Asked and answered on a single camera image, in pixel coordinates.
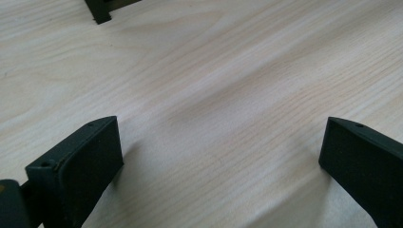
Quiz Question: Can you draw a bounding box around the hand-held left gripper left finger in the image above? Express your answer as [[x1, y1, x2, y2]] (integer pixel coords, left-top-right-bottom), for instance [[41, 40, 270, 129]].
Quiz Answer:
[[24, 115, 125, 228]]

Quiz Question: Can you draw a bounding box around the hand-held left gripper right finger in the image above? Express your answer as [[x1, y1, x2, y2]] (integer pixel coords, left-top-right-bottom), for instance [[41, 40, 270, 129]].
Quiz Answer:
[[317, 116, 403, 228]]

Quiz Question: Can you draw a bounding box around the black two-tier metal rack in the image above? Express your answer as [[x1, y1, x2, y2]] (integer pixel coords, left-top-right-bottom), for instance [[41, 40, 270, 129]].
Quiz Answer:
[[83, 0, 143, 26]]

